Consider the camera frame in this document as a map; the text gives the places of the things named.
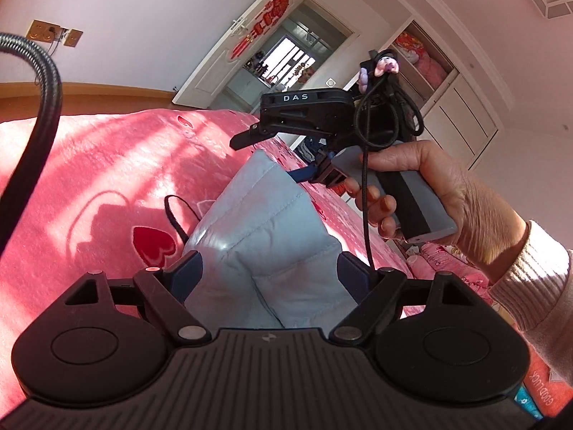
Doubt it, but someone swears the orange printed cloth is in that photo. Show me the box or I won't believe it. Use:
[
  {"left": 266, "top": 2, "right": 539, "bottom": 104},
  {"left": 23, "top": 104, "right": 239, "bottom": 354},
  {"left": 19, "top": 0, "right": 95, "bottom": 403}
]
[{"left": 514, "top": 357, "right": 573, "bottom": 418}]

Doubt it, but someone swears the light blue down jacket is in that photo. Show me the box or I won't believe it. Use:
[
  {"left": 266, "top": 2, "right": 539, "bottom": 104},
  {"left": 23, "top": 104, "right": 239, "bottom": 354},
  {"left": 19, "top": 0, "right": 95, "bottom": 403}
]
[{"left": 181, "top": 149, "right": 360, "bottom": 330}]

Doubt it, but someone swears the white wardrobe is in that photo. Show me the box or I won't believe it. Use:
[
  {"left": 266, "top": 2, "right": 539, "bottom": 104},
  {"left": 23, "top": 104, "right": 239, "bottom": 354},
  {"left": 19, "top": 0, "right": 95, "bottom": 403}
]
[{"left": 389, "top": 17, "right": 501, "bottom": 172}]

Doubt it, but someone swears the pink cartoon print bedding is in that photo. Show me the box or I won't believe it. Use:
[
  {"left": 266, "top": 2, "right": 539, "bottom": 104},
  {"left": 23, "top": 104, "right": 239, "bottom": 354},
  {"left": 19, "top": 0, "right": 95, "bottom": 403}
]
[{"left": 404, "top": 241, "right": 499, "bottom": 320}]

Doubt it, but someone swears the red knot door decoration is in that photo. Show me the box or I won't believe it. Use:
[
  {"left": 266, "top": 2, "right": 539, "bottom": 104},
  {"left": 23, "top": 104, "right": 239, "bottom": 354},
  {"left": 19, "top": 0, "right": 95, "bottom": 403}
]
[{"left": 230, "top": 0, "right": 293, "bottom": 62}]

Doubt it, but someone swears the black flexible hose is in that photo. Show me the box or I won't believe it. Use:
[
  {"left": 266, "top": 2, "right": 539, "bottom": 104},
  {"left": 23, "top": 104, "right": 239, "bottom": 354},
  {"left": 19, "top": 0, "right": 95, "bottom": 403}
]
[{"left": 0, "top": 31, "right": 62, "bottom": 254}]

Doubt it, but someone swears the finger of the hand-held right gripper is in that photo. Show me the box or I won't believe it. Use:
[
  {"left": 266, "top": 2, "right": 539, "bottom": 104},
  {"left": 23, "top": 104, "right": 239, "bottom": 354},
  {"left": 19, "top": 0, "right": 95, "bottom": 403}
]
[
  {"left": 286, "top": 154, "right": 347, "bottom": 187},
  {"left": 229, "top": 125, "right": 281, "bottom": 151}
]

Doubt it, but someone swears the window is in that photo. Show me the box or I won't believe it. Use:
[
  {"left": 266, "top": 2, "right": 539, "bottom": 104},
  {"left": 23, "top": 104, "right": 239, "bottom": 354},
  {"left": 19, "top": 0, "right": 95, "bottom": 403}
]
[{"left": 263, "top": 37, "right": 310, "bottom": 82}]

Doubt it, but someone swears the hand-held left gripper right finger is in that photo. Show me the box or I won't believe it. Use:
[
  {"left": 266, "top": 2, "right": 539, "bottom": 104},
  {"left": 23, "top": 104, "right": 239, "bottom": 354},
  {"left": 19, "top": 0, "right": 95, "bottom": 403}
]
[{"left": 329, "top": 251, "right": 472, "bottom": 348}]

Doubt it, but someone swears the black braided cable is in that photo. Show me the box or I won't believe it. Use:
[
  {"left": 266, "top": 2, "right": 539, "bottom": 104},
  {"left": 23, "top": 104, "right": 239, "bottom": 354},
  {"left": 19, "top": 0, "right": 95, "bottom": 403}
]
[{"left": 353, "top": 76, "right": 427, "bottom": 275}]

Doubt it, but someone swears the person's right forearm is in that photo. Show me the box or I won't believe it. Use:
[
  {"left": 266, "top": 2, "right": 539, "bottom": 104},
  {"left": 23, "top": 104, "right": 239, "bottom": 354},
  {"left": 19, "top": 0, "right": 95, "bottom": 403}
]
[{"left": 487, "top": 219, "right": 573, "bottom": 347}]

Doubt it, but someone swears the pink heart print blanket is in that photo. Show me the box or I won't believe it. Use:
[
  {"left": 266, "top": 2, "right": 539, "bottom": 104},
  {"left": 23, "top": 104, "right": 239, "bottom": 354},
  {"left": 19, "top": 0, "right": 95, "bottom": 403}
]
[{"left": 0, "top": 108, "right": 493, "bottom": 408}]

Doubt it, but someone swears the black cord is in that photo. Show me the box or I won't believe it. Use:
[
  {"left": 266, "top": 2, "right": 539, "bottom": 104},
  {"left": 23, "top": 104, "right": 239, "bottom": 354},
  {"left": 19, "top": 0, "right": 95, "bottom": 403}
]
[{"left": 164, "top": 194, "right": 192, "bottom": 243}]

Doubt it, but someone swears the pink bedding in wardrobe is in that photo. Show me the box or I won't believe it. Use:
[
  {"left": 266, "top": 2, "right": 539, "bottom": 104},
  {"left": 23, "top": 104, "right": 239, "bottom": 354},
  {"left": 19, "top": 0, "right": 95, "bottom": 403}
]
[{"left": 393, "top": 30, "right": 454, "bottom": 94}]

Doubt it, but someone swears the person's right hand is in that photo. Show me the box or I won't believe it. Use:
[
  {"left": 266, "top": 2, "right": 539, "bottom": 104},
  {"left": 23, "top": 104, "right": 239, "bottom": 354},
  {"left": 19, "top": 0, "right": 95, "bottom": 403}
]
[{"left": 342, "top": 139, "right": 532, "bottom": 288}]

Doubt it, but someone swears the white door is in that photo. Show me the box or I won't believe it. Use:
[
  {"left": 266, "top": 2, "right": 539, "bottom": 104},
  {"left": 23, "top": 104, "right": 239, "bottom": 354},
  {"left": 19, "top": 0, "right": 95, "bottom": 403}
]
[{"left": 172, "top": 0, "right": 310, "bottom": 109}]

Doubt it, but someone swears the purple plush charm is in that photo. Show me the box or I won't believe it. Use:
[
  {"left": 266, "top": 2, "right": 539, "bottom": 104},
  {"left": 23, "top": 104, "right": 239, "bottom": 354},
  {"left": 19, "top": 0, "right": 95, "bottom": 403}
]
[{"left": 358, "top": 51, "right": 400, "bottom": 96}]

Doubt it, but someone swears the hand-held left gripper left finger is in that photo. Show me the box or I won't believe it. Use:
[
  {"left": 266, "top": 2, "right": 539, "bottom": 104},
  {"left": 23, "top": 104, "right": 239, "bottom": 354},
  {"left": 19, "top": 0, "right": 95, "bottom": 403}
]
[{"left": 65, "top": 250, "right": 213, "bottom": 349}]

